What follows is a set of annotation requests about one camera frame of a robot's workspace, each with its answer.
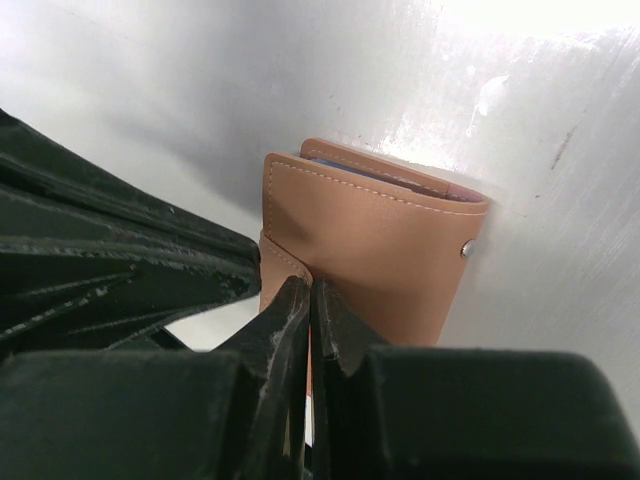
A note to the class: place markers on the tan leather card holder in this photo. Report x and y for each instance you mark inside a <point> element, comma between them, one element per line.
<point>394,241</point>

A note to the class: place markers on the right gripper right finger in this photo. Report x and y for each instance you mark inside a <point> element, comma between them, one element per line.
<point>350,439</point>

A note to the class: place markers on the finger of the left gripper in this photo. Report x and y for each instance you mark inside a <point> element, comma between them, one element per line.
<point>58,295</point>
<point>36,164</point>

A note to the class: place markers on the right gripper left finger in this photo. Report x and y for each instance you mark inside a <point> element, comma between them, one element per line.
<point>265,426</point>

